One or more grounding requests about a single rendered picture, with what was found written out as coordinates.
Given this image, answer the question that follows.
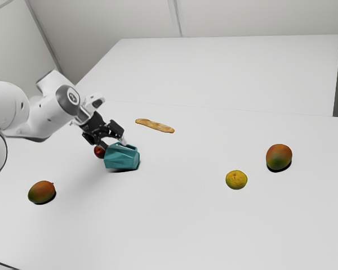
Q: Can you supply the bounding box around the long flat baguette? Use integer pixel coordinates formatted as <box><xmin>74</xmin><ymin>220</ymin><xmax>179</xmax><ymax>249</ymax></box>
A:
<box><xmin>135</xmin><ymin>118</ymin><xmax>176</xmax><ymax>134</ymax></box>

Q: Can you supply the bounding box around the red green mango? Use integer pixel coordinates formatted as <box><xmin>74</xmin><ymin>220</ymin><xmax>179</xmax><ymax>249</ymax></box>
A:
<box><xmin>265</xmin><ymin>143</ymin><xmax>293</xmax><ymax>170</ymax></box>
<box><xmin>27</xmin><ymin>180</ymin><xmax>57</xmax><ymax>205</ymax></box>

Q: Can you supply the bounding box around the teal faceted mug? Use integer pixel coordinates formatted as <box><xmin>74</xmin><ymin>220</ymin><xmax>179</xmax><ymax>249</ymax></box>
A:
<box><xmin>103</xmin><ymin>142</ymin><xmax>141</xmax><ymax>170</ymax></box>

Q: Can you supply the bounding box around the yellow green orange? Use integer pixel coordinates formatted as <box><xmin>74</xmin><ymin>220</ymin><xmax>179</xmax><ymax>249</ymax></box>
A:
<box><xmin>225</xmin><ymin>169</ymin><xmax>248</xmax><ymax>190</ymax></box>

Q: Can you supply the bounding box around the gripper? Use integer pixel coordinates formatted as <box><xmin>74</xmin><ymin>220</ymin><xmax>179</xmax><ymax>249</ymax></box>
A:
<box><xmin>79</xmin><ymin>111</ymin><xmax>128</xmax><ymax>150</ymax></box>

